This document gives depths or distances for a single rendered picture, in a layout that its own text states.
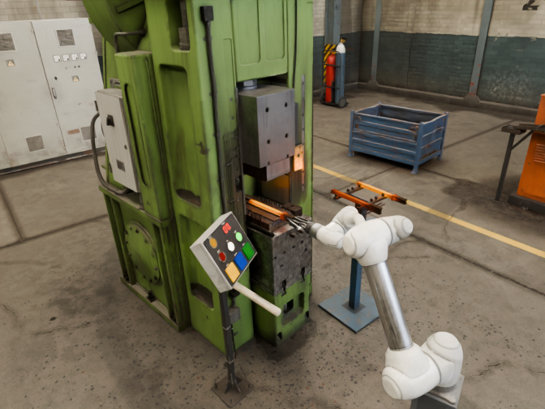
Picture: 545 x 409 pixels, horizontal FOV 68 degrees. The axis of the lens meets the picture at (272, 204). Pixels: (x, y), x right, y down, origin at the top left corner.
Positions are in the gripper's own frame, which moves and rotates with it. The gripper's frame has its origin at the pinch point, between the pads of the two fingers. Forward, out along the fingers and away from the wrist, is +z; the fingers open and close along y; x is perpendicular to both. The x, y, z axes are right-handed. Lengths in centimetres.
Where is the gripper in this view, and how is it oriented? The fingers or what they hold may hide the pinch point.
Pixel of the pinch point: (288, 217)
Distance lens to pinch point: 255.0
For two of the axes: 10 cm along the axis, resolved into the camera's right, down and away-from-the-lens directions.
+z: -7.1, -3.3, 6.2
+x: 0.0, -8.8, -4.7
